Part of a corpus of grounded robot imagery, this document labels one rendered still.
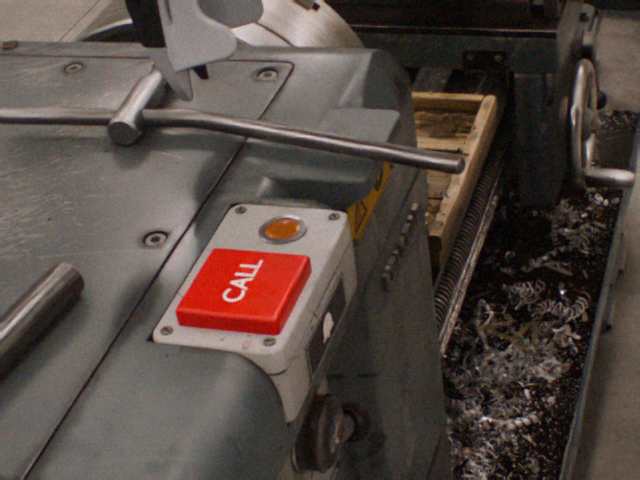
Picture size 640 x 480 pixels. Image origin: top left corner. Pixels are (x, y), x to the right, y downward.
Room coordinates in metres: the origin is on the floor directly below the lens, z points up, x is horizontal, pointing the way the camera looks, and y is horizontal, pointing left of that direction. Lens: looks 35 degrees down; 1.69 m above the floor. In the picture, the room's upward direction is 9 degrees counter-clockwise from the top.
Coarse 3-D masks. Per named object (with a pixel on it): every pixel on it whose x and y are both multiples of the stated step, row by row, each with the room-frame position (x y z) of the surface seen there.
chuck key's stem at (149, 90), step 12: (156, 72) 0.85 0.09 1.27; (144, 84) 0.82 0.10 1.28; (156, 84) 0.83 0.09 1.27; (132, 96) 0.81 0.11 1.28; (144, 96) 0.81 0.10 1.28; (156, 96) 0.82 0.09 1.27; (120, 108) 0.79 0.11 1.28; (132, 108) 0.79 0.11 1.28; (144, 108) 0.80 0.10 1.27; (156, 108) 0.81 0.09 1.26; (120, 120) 0.78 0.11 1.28; (132, 120) 0.78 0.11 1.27; (108, 132) 0.78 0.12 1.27; (120, 132) 0.78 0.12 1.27; (132, 132) 0.77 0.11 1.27
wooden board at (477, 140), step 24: (432, 96) 1.41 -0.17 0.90; (456, 96) 1.40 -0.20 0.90; (480, 96) 1.39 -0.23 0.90; (432, 120) 1.38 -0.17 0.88; (456, 120) 1.37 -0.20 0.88; (480, 120) 1.33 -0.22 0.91; (432, 144) 1.33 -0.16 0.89; (456, 144) 1.32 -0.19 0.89; (480, 144) 1.29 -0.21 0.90; (432, 192) 1.23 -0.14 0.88; (432, 216) 1.18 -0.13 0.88; (456, 216) 1.18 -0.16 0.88; (432, 240) 1.12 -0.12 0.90; (432, 264) 1.11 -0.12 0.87
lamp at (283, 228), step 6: (276, 222) 0.65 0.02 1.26; (282, 222) 0.65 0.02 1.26; (288, 222) 0.65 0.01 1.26; (294, 222) 0.65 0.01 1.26; (270, 228) 0.65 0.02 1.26; (276, 228) 0.65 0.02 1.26; (282, 228) 0.64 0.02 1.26; (288, 228) 0.64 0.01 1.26; (294, 228) 0.64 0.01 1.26; (270, 234) 0.64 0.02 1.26; (276, 234) 0.64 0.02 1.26; (282, 234) 0.64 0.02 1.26; (288, 234) 0.64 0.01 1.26; (294, 234) 0.64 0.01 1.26
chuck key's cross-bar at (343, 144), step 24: (0, 120) 0.82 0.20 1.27; (24, 120) 0.82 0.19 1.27; (48, 120) 0.81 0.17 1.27; (72, 120) 0.80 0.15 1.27; (96, 120) 0.80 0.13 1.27; (144, 120) 0.79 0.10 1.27; (168, 120) 0.78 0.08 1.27; (192, 120) 0.78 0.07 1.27; (216, 120) 0.77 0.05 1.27; (240, 120) 0.76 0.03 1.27; (288, 144) 0.74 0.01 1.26; (312, 144) 0.73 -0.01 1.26; (336, 144) 0.72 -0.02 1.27; (360, 144) 0.71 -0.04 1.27; (384, 144) 0.71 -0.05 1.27; (432, 168) 0.68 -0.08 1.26; (456, 168) 0.67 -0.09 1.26
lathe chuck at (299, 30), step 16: (272, 0) 1.06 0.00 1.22; (288, 0) 1.07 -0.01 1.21; (320, 0) 1.09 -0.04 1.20; (96, 16) 1.12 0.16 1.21; (272, 16) 1.04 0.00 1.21; (288, 16) 1.05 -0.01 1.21; (304, 16) 1.06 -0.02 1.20; (320, 16) 1.07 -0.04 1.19; (336, 16) 1.08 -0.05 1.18; (272, 32) 1.02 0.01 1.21; (288, 32) 1.02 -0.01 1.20; (304, 32) 1.04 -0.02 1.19; (320, 32) 1.05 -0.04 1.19; (336, 32) 1.06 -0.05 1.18; (352, 32) 1.08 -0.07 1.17
